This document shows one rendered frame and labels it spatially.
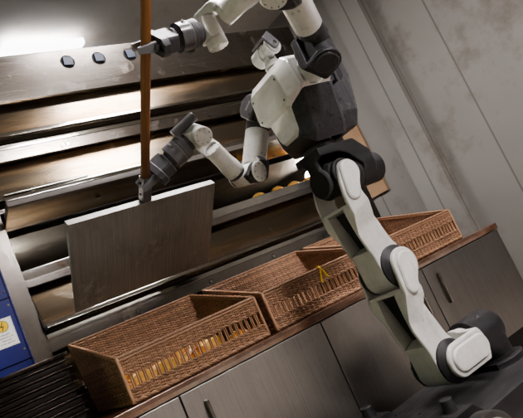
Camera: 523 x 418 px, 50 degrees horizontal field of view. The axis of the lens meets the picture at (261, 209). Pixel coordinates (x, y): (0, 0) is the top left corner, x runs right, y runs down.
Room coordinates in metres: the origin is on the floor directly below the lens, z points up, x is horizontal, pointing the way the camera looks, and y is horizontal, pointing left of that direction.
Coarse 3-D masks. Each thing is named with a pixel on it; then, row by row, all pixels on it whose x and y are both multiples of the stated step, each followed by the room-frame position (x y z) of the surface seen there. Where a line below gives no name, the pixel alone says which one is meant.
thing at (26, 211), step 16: (240, 144) 2.61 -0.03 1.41; (272, 144) 2.77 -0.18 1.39; (192, 160) 2.45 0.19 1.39; (208, 160) 2.54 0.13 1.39; (240, 160) 2.73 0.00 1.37; (112, 176) 2.24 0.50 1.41; (128, 176) 2.27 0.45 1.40; (176, 176) 2.51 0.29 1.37; (192, 176) 2.60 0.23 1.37; (48, 192) 2.08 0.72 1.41; (64, 192) 2.11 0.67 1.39; (80, 192) 2.17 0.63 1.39; (96, 192) 2.25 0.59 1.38; (112, 192) 2.32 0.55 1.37; (128, 192) 2.40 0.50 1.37; (16, 208) 2.03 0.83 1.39; (32, 208) 2.09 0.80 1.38; (48, 208) 2.16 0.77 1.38; (64, 208) 2.23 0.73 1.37; (80, 208) 2.30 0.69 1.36; (16, 224) 2.13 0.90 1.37; (32, 224) 2.21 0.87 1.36
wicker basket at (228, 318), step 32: (128, 320) 2.25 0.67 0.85; (192, 320) 2.37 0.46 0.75; (224, 320) 1.97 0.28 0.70; (256, 320) 2.04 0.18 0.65; (96, 352) 1.86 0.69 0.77; (128, 352) 1.76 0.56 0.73; (160, 352) 1.82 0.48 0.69; (224, 352) 1.94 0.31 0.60; (96, 384) 1.98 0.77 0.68; (128, 384) 1.74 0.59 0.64; (160, 384) 1.80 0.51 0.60
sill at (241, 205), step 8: (296, 184) 2.92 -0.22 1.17; (304, 184) 2.95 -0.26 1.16; (272, 192) 2.83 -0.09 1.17; (280, 192) 2.85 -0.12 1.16; (288, 192) 2.88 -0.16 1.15; (248, 200) 2.74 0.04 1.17; (256, 200) 2.76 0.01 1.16; (264, 200) 2.79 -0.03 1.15; (224, 208) 2.65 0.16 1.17; (232, 208) 2.68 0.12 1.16; (240, 208) 2.70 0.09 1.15; (216, 216) 2.62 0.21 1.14; (48, 264) 2.17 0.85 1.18; (56, 264) 2.18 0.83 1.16; (64, 264) 2.20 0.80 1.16; (24, 272) 2.11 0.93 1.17; (32, 272) 2.13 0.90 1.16; (40, 272) 2.15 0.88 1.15; (48, 272) 2.16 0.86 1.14
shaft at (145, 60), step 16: (144, 0) 1.43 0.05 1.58; (144, 16) 1.46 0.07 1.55; (144, 32) 1.49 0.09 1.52; (144, 64) 1.54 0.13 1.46; (144, 80) 1.57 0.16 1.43; (144, 96) 1.61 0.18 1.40; (144, 112) 1.64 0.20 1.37; (144, 128) 1.67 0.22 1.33; (144, 144) 1.70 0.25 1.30; (144, 160) 1.74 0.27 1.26; (144, 176) 1.77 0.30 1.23
